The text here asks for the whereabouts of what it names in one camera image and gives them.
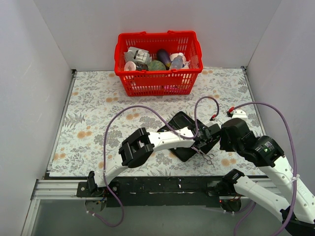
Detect silver straight hair scissors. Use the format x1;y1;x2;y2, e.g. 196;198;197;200
191;147;214;166

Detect black zip tool case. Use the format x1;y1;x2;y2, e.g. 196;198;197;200
168;111;210;162

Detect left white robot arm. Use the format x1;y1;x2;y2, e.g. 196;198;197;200
87;112;221;197

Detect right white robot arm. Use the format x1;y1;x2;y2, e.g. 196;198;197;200
215;117;315;236

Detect red plastic shopping basket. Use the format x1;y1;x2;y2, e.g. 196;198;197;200
114;30;203;96

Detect white pump bottle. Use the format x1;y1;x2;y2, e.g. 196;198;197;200
182;61;190;69

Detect clear plastic bottle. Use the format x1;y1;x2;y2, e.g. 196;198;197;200
169;54;183;70

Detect green round melon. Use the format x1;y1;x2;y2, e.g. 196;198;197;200
147;60;166;71

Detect white bowl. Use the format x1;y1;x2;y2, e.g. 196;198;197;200
170;53;186;63

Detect purple eggplant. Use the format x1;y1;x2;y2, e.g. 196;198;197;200
157;49;171;69

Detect crumpled silver foil pouch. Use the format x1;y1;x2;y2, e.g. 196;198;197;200
124;47;152;64

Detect white paper cup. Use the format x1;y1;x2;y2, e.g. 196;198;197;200
124;61;137;71

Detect floral table mat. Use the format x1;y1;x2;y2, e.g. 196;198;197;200
48;68;265;177

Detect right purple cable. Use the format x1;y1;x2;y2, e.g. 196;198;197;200
227;102;298;236

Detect black table edge rail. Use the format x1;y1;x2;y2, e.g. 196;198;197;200
41;173;284;207

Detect aluminium frame rail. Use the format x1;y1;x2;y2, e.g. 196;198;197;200
21;68;308;236

